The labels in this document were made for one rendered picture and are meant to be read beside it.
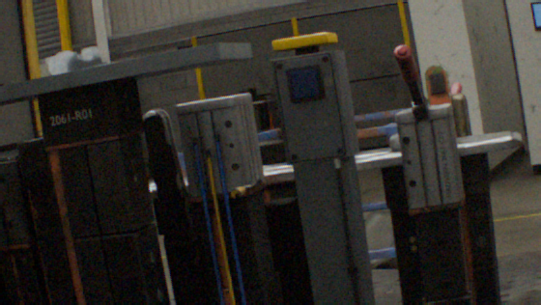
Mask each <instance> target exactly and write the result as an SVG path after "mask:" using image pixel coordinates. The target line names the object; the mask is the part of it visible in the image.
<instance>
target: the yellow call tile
mask: <svg viewBox="0 0 541 305"><path fill-rule="evenodd" d="M336 43H338V39H337V35H336V34H334V33H330V32H323V33H317V34H311V35H305V36H299V37H293V38H289V39H283V40H277V41H273V42H271V45H272V50H273V52H289V51H295V57H296V56H301V55H307V54H313V53H319V46H324V45H330V44H336Z"/></svg>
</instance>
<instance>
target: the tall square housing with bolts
mask: <svg viewBox="0 0 541 305"><path fill-rule="evenodd" d="M251 102H252V98H251V94H250V93H246V94H238V95H232V96H226V97H215V98H210V99H203V100H197V101H192V102H186V103H184V104H180V105H177V106H176V113H177V115H178V116H177V118H178V124H179V130H180V135H181V142H182V148H183V154H184V160H185V170H186V176H187V182H188V188H189V195H190V198H189V201H190V203H191V204H192V203H196V205H197V210H198V216H199V222H200V228H201V234H202V239H203V244H204V251H205V257H206V263H207V269H208V273H209V275H210V279H211V285H212V288H217V289H215V290H214V291H211V292H210V293H209V298H210V303H211V305H284V301H283V296H282V289H281V285H280V279H279V273H278V272H274V266H273V260H272V254H271V244H270V238H269V231H268V225H267V219H266V214H265V207H264V201H263V195H262V189H261V188H263V187H265V186H267V183H266V181H265V179H264V173H263V167H262V160H261V155H260V149H259V142H258V136H257V130H256V124H255V118H254V112H253V106H252V103H251ZM256 179H261V180H262V182H261V183H256V185H255V187H254V188H253V189H250V190H245V192H244V193H243V194H242V195H241V196H239V198H233V197H231V194H230V193H231V191H232V190H233V189H235V188H237V187H239V186H241V185H250V184H251V182H252V181H253V180H256Z"/></svg>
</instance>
